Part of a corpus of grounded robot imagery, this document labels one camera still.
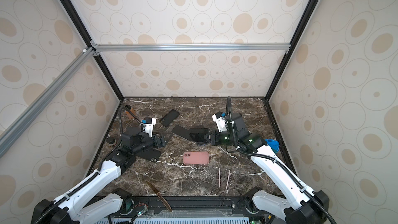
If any aluminium frame bar back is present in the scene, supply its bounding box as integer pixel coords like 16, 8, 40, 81
94, 43, 290, 52

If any blue round lid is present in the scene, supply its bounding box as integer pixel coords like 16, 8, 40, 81
265, 139, 280, 153

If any orange bottle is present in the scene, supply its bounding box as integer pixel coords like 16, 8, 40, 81
125, 105, 136, 119

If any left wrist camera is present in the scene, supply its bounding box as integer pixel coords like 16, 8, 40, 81
140, 117, 157, 137

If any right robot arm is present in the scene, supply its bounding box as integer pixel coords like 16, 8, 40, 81
205, 96, 336, 224

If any silver-edged phone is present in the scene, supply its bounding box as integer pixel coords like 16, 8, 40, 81
172, 125, 193, 142

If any black phone case far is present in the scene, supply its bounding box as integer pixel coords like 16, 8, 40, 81
160, 110, 180, 127

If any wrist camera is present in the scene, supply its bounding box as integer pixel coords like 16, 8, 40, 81
140, 117, 157, 137
212, 112, 227, 133

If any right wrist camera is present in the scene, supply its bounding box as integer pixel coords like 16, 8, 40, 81
212, 112, 227, 133

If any dark jar with lid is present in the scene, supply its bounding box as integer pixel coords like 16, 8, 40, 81
106, 136, 116, 145

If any pink phone case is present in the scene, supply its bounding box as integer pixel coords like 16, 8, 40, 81
183, 151, 209, 165

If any aluminium frame bar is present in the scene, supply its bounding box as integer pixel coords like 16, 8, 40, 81
94, 43, 290, 52
1, 47, 94, 156

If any aluminium frame bar left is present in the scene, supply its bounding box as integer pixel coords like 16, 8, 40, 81
1, 47, 94, 156

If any wooden-handled knife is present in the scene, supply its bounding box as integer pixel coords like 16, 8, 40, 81
145, 180, 173, 212

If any purple-edged phone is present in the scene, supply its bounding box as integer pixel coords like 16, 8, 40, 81
189, 128, 210, 143

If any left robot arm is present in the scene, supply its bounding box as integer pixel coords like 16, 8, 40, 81
31, 117, 167, 224

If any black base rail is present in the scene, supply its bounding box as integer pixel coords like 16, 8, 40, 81
93, 195, 280, 224

